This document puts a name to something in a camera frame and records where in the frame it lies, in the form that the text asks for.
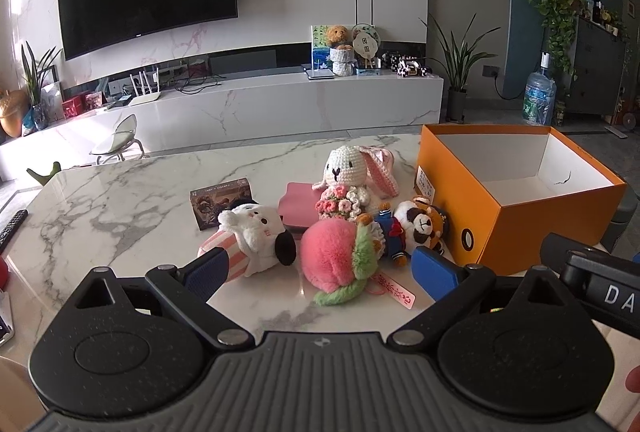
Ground trailing pothos plant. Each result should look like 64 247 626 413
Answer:
522 0 593 80

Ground black remote control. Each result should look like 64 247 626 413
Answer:
0 209 29 254

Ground white marble TV cabinet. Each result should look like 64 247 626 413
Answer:
0 71 445 185

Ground dark grey cabinet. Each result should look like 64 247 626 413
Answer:
565 14 632 115

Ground pink rectangular case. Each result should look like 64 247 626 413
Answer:
277 182 328 233

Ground blue water bottle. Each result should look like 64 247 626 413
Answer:
522 52 557 127

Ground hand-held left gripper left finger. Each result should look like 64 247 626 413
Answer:
74 247 257 350

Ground white crochet bunny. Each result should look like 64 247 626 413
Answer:
311 144 401 222

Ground pink peach plush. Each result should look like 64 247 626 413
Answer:
299 216 417 312

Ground white router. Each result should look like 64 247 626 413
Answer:
127 68 164 104

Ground long-leaf plant in black pot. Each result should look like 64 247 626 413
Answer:
419 13 502 123

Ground round weight plate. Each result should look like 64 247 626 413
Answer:
612 108 639 134

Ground leafy plant in vase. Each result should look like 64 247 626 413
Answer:
19 41 63 131

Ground teddy bear in knitted pot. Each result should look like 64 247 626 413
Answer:
324 25 357 77

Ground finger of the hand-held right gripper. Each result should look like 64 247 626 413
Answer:
540 232 615 277

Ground round paper fan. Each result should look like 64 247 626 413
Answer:
351 22 382 72

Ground white dog plush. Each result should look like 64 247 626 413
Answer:
196 203 299 284

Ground black cables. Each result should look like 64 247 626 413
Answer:
172 72 228 94

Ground grey round stool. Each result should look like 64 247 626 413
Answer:
597 194 640 258

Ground raccoon plush doll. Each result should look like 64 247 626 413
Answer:
371 196 452 269

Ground dark illustrated card box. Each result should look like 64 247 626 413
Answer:
189 184 258 231

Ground green landscape painting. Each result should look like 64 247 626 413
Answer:
310 24 333 70

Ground white stool chair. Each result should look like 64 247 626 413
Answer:
89 114 147 166

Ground black and white toy cars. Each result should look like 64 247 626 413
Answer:
381 53 432 79

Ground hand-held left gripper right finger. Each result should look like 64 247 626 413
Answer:
387 246 592 348

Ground red gift boxes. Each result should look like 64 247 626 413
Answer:
61 91 105 119

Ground orange cardboard box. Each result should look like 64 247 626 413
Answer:
414 123 629 276

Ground silver laptop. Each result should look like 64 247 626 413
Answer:
301 63 337 81

